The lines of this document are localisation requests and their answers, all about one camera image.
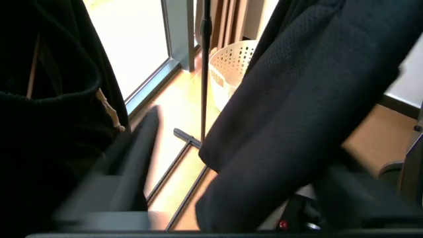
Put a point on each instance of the white laundry basket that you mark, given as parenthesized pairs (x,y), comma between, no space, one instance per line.
(228,66)

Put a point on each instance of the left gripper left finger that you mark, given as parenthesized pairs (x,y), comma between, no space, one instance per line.
(132,158)

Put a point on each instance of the window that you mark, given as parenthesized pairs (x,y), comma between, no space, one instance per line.
(178,33)

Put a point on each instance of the black clothes rack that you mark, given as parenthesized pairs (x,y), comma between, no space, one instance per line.
(205,33)

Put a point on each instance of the brown curtain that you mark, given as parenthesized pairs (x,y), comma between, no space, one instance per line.
(228,20)

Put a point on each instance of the black mesh garment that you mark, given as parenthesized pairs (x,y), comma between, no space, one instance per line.
(297,99)

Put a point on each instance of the pink clothes hanger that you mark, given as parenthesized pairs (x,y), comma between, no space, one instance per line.
(32,69)

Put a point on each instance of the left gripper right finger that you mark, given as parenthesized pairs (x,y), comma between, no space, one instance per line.
(363,205)

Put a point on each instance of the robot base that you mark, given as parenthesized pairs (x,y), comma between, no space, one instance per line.
(297,211)

